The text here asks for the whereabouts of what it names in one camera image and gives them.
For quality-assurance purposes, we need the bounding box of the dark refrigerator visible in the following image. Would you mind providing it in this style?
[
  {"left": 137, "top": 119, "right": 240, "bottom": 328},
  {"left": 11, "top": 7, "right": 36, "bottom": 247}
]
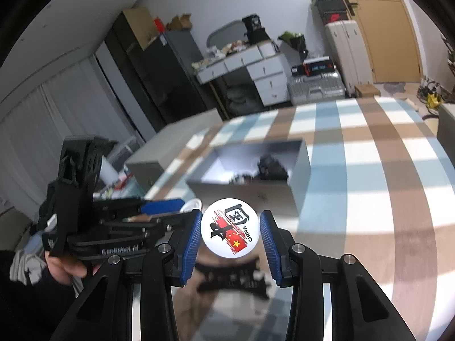
[{"left": 142, "top": 30, "right": 217, "bottom": 121}]

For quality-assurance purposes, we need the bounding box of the wooden door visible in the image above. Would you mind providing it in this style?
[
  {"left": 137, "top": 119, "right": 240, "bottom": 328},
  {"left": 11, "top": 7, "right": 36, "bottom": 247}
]
[{"left": 325, "top": 0, "right": 425, "bottom": 84}]

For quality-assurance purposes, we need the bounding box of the silver suitcase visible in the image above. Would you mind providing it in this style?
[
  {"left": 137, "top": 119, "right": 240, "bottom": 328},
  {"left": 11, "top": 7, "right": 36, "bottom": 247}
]
[{"left": 287, "top": 69, "right": 346, "bottom": 106}]

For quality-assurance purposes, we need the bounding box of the round white red-print badge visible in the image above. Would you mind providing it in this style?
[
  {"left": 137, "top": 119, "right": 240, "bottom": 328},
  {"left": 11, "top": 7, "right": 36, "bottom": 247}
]
[
  {"left": 201, "top": 198, "right": 257, "bottom": 257},
  {"left": 183, "top": 199, "right": 203, "bottom": 217}
]

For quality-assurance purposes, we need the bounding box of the grey cabinet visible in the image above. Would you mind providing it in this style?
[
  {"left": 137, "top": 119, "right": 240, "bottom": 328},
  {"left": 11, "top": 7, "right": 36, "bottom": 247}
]
[
  {"left": 437, "top": 103, "right": 455, "bottom": 139},
  {"left": 126, "top": 108, "right": 223, "bottom": 190}
]

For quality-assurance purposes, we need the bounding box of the person's left hand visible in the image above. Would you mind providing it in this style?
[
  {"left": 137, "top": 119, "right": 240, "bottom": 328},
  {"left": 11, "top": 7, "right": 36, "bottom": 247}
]
[{"left": 47, "top": 255, "right": 88, "bottom": 285}]

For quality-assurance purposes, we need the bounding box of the white suitcase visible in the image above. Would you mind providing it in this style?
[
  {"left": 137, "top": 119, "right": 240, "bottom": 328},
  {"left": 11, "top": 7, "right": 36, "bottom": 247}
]
[{"left": 325, "top": 19, "right": 374, "bottom": 96}]

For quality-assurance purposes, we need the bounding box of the black and red box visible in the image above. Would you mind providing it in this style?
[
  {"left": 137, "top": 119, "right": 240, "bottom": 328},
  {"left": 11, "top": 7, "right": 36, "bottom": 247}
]
[{"left": 291, "top": 57, "right": 336, "bottom": 78}]

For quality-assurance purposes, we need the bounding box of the white bottle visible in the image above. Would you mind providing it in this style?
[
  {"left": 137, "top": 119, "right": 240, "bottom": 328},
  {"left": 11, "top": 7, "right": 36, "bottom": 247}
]
[{"left": 100, "top": 159, "right": 120, "bottom": 186}]

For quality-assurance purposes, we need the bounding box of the dark wardrobe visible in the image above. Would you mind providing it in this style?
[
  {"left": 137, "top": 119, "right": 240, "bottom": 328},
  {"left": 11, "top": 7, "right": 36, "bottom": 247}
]
[{"left": 105, "top": 7, "right": 167, "bottom": 132}]

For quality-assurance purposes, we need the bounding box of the white desk with drawers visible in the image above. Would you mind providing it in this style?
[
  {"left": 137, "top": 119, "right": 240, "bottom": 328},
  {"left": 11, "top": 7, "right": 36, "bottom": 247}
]
[{"left": 194, "top": 41, "right": 290, "bottom": 107}]

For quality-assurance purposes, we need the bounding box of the grey box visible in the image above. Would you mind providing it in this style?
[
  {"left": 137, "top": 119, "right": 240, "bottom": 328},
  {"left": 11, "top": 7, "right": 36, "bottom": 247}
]
[{"left": 187, "top": 138, "right": 312, "bottom": 218}]

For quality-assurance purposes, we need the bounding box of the black hair claw clip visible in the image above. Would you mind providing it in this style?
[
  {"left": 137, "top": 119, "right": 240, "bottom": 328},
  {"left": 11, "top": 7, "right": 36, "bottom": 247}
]
[{"left": 258, "top": 154, "right": 289, "bottom": 180}]

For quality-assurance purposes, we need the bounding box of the dark bag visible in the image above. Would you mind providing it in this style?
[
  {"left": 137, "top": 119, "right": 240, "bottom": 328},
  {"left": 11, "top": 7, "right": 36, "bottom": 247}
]
[{"left": 227, "top": 87, "right": 264, "bottom": 113}]

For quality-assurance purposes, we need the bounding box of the glass side table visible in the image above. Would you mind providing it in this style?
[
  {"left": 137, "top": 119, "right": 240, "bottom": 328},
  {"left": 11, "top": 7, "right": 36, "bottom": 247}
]
[{"left": 92, "top": 172, "right": 152, "bottom": 203}]

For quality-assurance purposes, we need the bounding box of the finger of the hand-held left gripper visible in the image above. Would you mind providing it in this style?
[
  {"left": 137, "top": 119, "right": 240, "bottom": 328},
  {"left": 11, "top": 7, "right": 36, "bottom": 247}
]
[
  {"left": 107, "top": 209, "right": 198, "bottom": 240},
  {"left": 94, "top": 197, "right": 185, "bottom": 217}
]

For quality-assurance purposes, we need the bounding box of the small cardboard box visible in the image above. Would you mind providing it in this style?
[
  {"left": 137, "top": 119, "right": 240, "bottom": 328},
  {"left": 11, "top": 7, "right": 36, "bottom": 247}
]
[{"left": 355, "top": 84, "right": 381, "bottom": 98}]

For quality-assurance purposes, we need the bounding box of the red and black shoebox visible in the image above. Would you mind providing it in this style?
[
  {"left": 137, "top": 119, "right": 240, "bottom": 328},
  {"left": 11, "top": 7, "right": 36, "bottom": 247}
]
[{"left": 320, "top": 11, "right": 352, "bottom": 25}]

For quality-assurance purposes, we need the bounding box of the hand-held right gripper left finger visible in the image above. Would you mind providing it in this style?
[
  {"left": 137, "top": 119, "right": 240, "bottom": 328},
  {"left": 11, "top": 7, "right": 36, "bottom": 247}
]
[{"left": 50, "top": 209, "right": 204, "bottom": 341}]

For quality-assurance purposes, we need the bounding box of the black wrapped bouquet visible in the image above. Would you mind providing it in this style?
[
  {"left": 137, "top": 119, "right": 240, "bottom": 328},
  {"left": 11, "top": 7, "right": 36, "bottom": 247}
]
[{"left": 278, "top": 31, "right": 308, "bottom": 59}]

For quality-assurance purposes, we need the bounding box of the open cardboard box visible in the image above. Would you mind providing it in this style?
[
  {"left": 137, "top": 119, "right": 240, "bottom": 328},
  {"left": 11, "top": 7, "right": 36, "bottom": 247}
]
[{"left": 167, "top": 14, "right": 193, "bottom": 31}]

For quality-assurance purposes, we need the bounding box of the black coffee machine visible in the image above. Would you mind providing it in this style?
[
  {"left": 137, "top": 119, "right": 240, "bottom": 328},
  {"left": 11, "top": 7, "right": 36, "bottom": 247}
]
[{"left": 242, "top": 14, "right": 268, "bottom": 44}]

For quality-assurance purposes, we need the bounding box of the person's left forearm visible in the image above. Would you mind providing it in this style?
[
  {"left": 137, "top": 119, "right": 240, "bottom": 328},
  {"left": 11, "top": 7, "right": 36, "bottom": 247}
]
[{"left": 0, "top": 236, "right": 84, "bottom": 341}]

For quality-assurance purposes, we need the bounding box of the pile of shoes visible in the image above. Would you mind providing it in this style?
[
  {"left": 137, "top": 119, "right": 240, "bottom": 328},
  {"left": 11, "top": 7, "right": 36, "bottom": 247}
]
[{"left": 416, "top": 77, "right": 446, "bottom": 110}]

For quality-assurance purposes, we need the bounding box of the wooden shoe rack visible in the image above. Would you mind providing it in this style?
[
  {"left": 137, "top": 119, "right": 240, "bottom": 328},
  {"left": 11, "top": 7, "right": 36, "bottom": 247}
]
[{"left": 442, "top": 36, "right": 455, "bottom": 79}]

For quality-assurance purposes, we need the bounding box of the white curtain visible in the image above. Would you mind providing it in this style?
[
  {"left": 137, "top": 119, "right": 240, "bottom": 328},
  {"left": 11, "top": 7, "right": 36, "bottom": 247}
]
[{"left": 0, "top": 57, "right": 144, "bottom": 217}]

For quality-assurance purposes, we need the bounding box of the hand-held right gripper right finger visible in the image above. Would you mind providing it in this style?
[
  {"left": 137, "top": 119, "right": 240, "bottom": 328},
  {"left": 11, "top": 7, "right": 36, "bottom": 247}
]
[{"left": 259, "top": 210, "right": 418, "bottom": 341}]

